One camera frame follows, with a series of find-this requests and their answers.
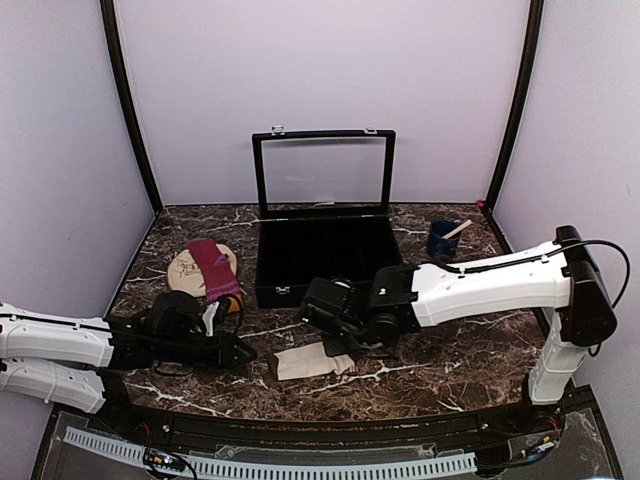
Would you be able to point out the white slotted cable duct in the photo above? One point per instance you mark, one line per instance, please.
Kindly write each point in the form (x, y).
(168, 465)

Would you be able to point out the beige round embroidered coaster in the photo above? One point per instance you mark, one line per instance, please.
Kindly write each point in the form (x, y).
(184, 275)

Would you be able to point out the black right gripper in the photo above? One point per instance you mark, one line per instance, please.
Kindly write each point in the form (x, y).
(334, 347)

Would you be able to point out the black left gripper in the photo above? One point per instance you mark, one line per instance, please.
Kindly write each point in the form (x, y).
(224, 345)

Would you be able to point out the left black frame post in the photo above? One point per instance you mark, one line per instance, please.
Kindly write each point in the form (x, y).
(126, 100)

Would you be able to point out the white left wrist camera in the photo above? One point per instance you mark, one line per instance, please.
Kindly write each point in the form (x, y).
(208, 318)

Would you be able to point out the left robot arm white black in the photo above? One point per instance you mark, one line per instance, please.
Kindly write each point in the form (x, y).
(77, 361)

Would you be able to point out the black frame post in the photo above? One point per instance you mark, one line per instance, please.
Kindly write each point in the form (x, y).
(126, 100)
(521, 89)

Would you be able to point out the black display case with lid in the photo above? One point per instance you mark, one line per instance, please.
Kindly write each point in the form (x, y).
(324, 210)

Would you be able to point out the dark blue mug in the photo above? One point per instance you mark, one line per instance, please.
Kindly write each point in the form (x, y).
(437, 246)

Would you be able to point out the right black frame post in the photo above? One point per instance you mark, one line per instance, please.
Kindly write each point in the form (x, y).
(521, 89)

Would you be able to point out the beige brown block sock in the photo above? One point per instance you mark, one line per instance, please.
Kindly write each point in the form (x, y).
(306, 362)

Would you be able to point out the wooden stick in mug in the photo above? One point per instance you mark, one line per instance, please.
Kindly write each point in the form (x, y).
(457, 230)

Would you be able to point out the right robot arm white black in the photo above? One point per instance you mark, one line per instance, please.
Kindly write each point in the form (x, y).
(560, 274)

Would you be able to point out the maroon purple orange sock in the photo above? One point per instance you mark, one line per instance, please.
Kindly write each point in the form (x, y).
(216, 270)

